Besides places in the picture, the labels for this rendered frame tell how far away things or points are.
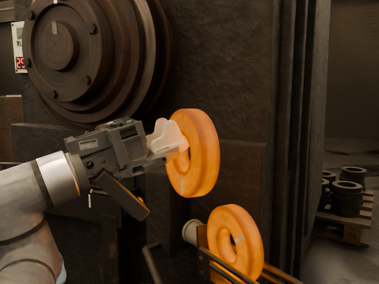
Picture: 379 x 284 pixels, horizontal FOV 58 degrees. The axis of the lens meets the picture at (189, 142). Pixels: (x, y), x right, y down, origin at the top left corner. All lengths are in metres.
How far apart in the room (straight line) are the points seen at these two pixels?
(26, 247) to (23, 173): 0.10
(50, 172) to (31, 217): 0.07
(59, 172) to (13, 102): 3.31
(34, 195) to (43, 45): 0.54
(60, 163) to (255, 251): 0.37
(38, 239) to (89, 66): 0.47
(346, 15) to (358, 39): 0.48
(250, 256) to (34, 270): 0.36
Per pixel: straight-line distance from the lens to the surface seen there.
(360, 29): 6.88
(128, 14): 0.90
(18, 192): 0.51
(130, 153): 0.54
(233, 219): 0.67
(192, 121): 0.56
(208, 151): 0.54
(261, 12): 0.93
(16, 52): 1.44
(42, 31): 1.01
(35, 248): 0.53
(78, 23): 0.92
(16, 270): 0.48
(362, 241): 2.54
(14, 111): 3.82
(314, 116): 1.65
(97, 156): 0.54
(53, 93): 0.96
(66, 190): 0.52
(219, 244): 0.75
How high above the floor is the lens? 1.03
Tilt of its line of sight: 10 degrees down
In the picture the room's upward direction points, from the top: straight up
